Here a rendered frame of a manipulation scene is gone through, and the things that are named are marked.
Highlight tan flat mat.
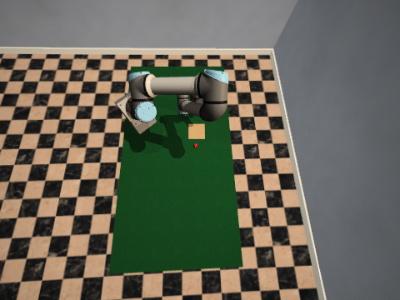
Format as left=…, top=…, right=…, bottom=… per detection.
left=188, top=124, right=205, bottom=139

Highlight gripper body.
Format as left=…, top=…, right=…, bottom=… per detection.
left=190, top=95, right=199, bottom=102

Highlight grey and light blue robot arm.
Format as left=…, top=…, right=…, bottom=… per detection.
left=125, top=69, right=228, bottom=123

